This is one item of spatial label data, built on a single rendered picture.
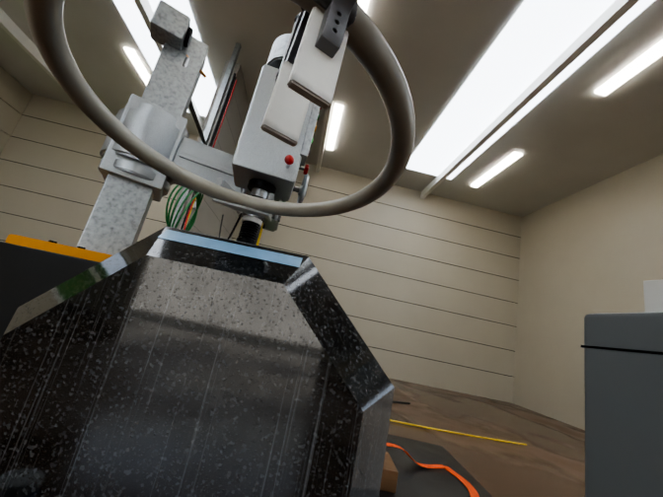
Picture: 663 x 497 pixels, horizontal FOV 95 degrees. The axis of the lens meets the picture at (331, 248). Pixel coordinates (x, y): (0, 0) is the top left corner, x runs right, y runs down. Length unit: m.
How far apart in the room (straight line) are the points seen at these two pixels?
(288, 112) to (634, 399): 0.61
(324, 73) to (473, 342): 6.96
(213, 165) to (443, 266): 5.80
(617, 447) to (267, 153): 1.07
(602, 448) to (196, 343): 0.69
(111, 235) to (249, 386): 1.23
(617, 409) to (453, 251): 6.52
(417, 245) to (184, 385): 6.36
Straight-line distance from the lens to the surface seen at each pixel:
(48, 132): 8.63
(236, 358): 0.62
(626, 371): 0.67
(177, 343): 0.65
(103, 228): 1.71
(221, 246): 0.71
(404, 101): 0.37
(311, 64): 0.23
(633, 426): 0.66
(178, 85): 1.99
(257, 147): 1.11
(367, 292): 6.26
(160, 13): 2.09
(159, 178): 1.73
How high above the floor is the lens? 0.68
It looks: 14 degrees up
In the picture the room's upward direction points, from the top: 12 degrees clockwise
